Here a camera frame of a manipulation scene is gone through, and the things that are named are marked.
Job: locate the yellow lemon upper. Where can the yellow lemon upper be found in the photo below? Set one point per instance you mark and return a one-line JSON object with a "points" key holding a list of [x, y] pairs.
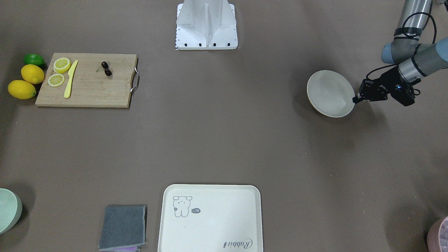
{"points": [[32, 74]]}

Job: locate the pink bowl with ice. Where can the pink bowl with ice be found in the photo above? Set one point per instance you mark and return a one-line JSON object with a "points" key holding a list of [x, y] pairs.
{"points": [[437, 238]]}

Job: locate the bamboo cutting board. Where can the bamboo cutting board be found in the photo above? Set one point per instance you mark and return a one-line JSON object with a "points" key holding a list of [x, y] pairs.
{"points": [[91, 88]]}

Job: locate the yellow lemon lower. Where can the yellow lemon lower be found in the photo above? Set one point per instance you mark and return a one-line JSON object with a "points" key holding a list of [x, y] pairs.
{"points": [[21, 89]]}

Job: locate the dark red cherry pair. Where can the dark red cherry pair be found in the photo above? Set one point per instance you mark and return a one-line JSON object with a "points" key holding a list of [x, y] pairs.
{"points": [[105, 68]]}

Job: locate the mint green bowl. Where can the mint green bowl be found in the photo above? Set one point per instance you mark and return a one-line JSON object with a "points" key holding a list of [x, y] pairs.
{"points": [[10, 209]]}

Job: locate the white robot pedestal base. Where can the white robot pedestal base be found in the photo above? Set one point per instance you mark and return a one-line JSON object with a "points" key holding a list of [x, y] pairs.
{"points": [[206, 25]]}

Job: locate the thin lemon slice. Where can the thin lemon slice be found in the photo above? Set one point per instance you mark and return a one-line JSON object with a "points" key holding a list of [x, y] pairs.
{"points": [[56, 80]]}

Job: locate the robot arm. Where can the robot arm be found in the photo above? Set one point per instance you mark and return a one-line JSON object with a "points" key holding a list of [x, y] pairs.
{"points": [[409, 61]]}

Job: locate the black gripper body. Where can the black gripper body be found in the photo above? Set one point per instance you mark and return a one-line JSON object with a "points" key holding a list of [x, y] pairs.
{"points": [[389, 79]]}

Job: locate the yellow lemon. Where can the yellow lemon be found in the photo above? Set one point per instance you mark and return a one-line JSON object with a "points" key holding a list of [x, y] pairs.
{"points": [[32, 74], [21, 89]]}

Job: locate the grey folded cloth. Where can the grey folded cloth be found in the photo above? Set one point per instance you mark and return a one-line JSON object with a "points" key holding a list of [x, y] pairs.
{"points": [[124, 228]]}

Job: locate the yellow plastic knife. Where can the yellow plastic knife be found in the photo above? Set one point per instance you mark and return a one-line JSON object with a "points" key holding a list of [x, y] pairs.
{"points": [[71, 71]]}

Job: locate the cream rabbit tray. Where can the cream rabbit tray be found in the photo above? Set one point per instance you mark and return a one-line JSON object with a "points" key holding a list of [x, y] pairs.
{"points": [[211, 218]]}

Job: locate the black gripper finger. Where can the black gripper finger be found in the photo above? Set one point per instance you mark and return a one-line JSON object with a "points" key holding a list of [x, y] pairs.
{"points": [[358, 98]]}

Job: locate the beige round plate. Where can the beige round plate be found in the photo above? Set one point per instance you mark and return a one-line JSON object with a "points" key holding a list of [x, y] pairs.
{"points": [[330, 94]]}

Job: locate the thick lemon half slice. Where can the thick lemon half slice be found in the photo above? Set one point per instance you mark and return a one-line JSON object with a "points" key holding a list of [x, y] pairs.
{"points": [[61, 65]]}

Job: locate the green lime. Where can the green lime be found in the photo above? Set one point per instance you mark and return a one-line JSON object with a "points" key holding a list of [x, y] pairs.
{"points": [[35, 59]]}

